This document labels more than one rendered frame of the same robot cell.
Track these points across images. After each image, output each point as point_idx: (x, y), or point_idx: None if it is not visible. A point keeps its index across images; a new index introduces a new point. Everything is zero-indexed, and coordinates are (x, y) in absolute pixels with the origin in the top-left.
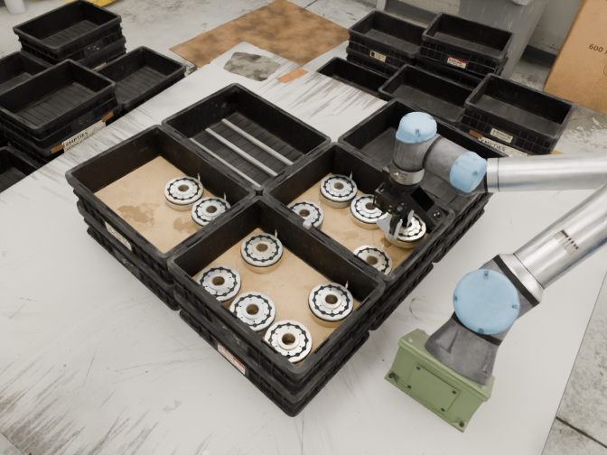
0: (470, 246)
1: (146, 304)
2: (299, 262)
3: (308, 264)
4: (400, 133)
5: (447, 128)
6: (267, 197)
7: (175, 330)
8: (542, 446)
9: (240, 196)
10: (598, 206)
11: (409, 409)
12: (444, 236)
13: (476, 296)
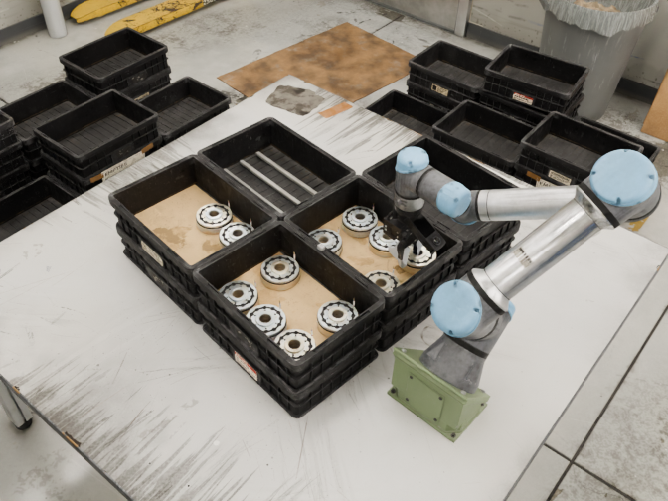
0: None
1: (173, 318)
2: (314, 282)
3: (322, 285)
4: (397, 164)
5: (472, 165)
6: (288, 222)
7: (198, 342)
8: (528, 459)
9: (264, 222)
10: (548, 227)
11: (407, 420)
12: (458, 267)
13: (447, 302)
